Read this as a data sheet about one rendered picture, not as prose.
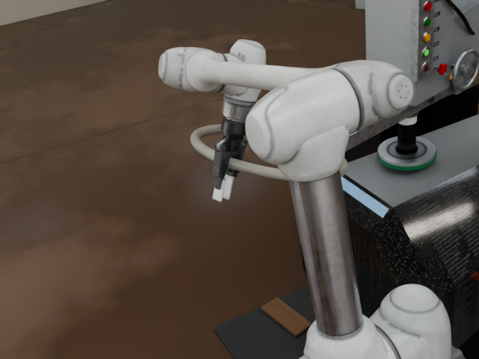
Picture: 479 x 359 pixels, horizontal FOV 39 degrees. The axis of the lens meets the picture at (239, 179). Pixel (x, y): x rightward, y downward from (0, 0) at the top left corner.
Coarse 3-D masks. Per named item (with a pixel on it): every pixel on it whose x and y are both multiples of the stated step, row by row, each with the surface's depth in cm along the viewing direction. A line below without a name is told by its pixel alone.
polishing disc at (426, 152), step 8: (384, 144) 262; (392, 144) 261; (416, 144) 259; (424, 144) 258; (432, 144) 258; (384, 152) 256; (392, 152) 256; (416, 152) 254; (424, 152) 253; (432, 152) 253; (384, 160) 253; (392, 160) 251; (400, 160) 251; (408, 160) 250; (416, 160) 249; (424, 160) 249
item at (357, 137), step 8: (448, 88) 250; (440, 96) 248; (424, 104) 243; (408, 112) 239; (416, 112) 242; (384, 120) 231; (392, 120) 234; (400, 120) 237; (368, 128) 227; (376, 128) 230; (384, 128) 233; (352, 136) 223; (360, 136) 226; (368, 136) 228; (352, 144) 224
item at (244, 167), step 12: (192, 132) 209; (204, 132) 214; (216, 132) 221; (192, 144) 200; (204, 144) 197; (204, 156) 195; (240, 168) 187; (252, 168) 186; (264, 168) 186; (276, 168) 187; (348, 168) 205; (288, 180) 187
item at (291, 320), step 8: (272, 304) 320; (280, 304) 319; (272, 312) 315; (280, 312) 315; (288, 312) 314; (296, 312) 314; (280, 320) 311; (288, 320) 310; (296, 320) 309; (304, 320) 309; (288, 328) 305; (296, 328) 305; (304, 328) 304; (296, 336) 302
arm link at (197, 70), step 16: (176, 48) 171; (192, 48) 171; (160, 64) 172; (176, 64) 168; (192, 64) 167; (208, 64) 163; (224, 64) 161; (240, 64) 159; (256, 64) 158; (336, 64) 140; (176, 80) 170; (192, 80) 168; (208, 80) 165; (224, 80) 161; (240, 80) 158; (256, 80) 156; (272, 80) 154; (288, 80) 152
